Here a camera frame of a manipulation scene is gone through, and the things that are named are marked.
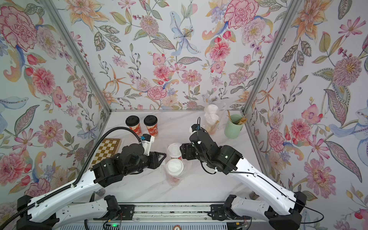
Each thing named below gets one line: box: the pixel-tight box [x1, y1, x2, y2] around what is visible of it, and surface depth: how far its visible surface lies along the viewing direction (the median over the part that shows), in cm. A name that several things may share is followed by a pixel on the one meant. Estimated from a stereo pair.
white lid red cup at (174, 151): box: [167, 142, 183, 161], surface depth 79 cm
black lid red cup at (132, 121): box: [125, 115, 142, 136], surface depth 95 cm
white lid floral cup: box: [207, 103, 219, 114], surface depth 100 cm
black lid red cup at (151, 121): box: [143, 115, 159, 136], surface depth 95 cm
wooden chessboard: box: [89, 138, 122, 169], surface depth 97 cm
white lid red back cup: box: [166, 158, 184, 186], surface depth 73 cm
